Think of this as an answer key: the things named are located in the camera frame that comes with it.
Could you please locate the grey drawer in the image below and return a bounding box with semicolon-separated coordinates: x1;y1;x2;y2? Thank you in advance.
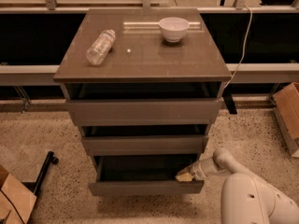
81;135;208;156
89;154;204;196
66;99;221;126

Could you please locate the grey top drawer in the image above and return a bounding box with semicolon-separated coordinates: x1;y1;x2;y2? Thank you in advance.
66;99;221;126

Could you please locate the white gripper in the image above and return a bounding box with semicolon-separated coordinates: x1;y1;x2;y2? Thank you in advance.
176;160;206;182

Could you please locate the white ceramic bowl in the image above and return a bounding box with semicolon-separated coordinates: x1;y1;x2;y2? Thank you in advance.
158;17;190;43

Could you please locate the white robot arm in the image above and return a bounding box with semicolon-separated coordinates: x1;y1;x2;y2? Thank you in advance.
176;147;299;224

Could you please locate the black cable on box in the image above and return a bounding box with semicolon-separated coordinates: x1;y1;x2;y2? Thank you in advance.
0;189;25;224

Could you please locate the cardboard box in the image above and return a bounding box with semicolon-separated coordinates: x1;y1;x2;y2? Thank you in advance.
273;82;299;158
0;165;36;224

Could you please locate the cardboard box on right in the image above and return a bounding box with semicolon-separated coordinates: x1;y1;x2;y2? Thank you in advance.
273;82;299;158

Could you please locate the black cart leg with caster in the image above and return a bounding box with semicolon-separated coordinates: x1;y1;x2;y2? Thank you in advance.
23;151;59;196

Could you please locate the cardboard box bottom left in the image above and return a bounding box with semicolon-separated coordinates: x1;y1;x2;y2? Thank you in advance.
0;165;36;224

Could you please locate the white power cable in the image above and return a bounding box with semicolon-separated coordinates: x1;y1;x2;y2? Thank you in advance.
221;5;254;91

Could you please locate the clear plastic water bottle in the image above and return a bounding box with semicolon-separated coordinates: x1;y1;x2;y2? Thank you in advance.
86;30;116;65

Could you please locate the grey middle drawer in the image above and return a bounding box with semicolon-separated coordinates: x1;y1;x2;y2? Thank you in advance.
81;135;208;156

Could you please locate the grey bottom drawer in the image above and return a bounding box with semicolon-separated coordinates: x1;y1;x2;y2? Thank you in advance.
89;154;204;196

